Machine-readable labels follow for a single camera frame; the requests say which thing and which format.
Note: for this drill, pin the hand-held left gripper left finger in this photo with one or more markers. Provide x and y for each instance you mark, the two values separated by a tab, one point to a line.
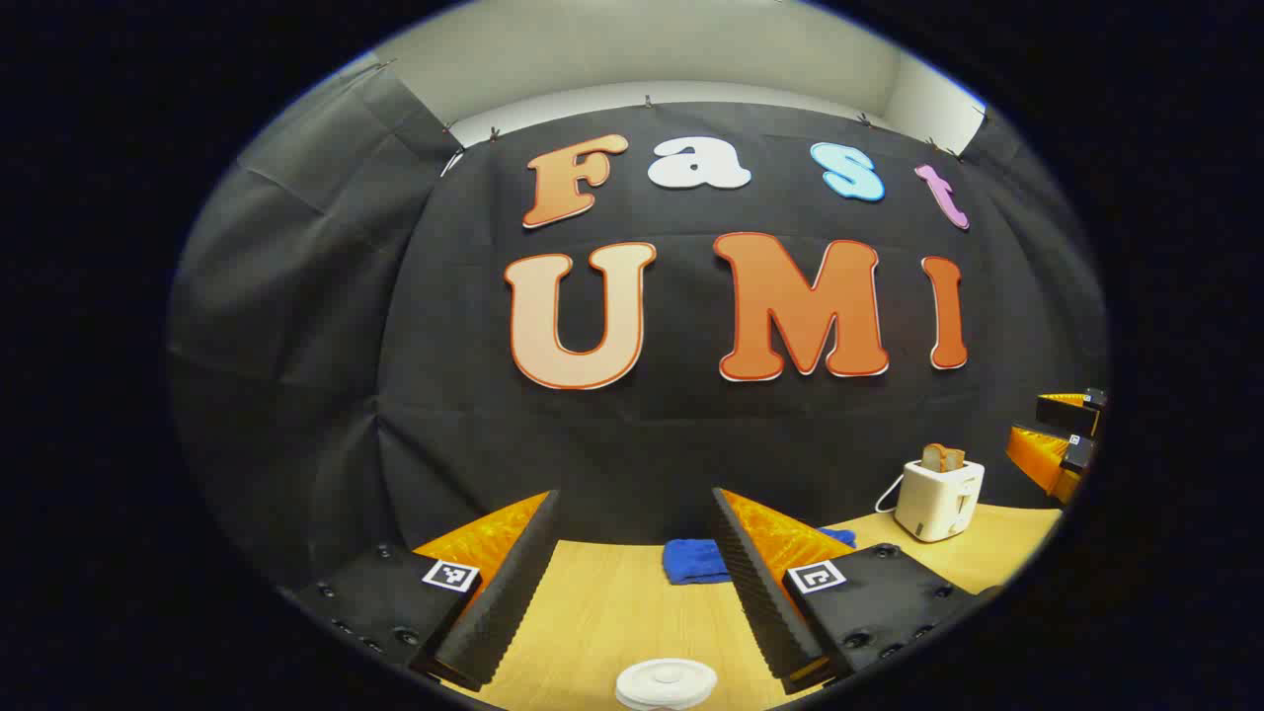
513	583

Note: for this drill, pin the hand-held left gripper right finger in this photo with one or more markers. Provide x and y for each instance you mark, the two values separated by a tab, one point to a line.
755	592

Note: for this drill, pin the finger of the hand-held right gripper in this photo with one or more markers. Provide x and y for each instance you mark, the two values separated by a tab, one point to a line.
1071	410
1047	456

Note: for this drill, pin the white teacup lid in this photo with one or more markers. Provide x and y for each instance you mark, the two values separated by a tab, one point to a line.
667	676

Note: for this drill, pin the blue towel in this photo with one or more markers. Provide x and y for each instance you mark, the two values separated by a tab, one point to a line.
693	561

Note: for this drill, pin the toast bread slice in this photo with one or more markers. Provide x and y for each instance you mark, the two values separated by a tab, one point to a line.
956	460
933	457

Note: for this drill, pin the white toaster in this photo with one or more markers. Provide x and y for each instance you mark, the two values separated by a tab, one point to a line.
933	504

